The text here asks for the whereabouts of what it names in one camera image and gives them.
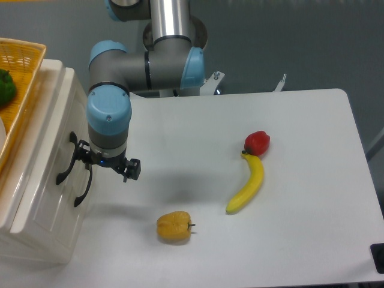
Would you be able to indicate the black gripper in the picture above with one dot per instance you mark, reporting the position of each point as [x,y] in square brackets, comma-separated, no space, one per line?
[129,169]

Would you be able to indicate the white drawer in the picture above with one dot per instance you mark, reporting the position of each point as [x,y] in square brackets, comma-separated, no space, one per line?
[47,209]

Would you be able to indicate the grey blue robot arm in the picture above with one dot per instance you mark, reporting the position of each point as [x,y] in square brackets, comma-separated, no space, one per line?
[173,63]

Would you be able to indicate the white drawer cabinet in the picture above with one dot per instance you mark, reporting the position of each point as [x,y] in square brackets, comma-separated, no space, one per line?
[16,172]

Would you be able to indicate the yellow toy pepper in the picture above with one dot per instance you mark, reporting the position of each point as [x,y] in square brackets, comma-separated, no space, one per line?
[175,226]

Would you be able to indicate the green toy pepper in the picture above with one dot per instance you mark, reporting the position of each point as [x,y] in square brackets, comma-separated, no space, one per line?
[8,88]

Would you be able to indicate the yellow woven basket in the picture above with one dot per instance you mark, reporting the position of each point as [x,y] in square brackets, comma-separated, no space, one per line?
[23,60]

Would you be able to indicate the red toy pepper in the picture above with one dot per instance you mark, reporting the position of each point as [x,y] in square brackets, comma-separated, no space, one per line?
[256,143]

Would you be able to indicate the yellow toy banana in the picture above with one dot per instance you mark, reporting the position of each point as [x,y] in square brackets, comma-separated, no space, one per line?
[251,188]

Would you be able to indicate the black corner device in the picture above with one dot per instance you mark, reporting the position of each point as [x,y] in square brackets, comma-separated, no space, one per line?
[377,251]

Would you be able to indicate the black lower drawer handle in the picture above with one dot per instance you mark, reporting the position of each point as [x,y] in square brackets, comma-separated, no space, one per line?
[79,199]

